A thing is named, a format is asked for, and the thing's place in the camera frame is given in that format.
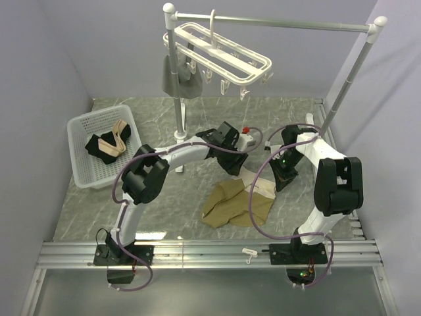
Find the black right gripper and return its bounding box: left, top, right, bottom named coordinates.
left=268, top=150, right=305, bottom=192

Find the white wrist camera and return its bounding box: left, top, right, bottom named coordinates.
left=264, top=140, right=282, bottom=154
left=235, top=127, right=256, bottom=152

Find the white clip drying hanger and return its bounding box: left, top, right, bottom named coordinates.
left=162, top=3, right=273, bottom=99

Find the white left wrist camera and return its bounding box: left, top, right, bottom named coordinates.
left=235, top=127, right=256, bottom=152

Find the aluminium mounting rail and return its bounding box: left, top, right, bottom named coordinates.
left=36, top=240, right=383, bottom=270

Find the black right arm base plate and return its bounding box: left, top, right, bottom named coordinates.
left=268, top=244, right=328, bottom=265

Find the grey hanging underwear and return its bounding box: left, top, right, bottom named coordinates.
left=162, top=54, right=203, bottom=99

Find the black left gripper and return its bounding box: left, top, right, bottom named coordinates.
left=217, top=141, right=248, bottom=176

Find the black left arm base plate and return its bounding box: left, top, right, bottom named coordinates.
left=93, top=244, right=154, bottom=266

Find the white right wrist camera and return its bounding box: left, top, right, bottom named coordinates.
left=264, top=140, right=282, bottom=154

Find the olive and cream underwear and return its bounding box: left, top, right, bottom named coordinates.
left=201, top=167, right=276, bottom=228

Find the black and beige underwear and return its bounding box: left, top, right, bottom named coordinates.
left=85, top=119, right=132, bottom=165

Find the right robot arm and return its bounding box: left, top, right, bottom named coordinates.
left=265, top=123, right=364, bottom=263

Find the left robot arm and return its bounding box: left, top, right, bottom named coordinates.
left=96, top=122, right=256, bottom=265

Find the white metal clothes rack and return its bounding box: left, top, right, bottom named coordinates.
left=162, top=2, right=388, bottom=173

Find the white plastic laundry basket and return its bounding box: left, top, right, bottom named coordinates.
left=67, top=104, right=141, bottom=189

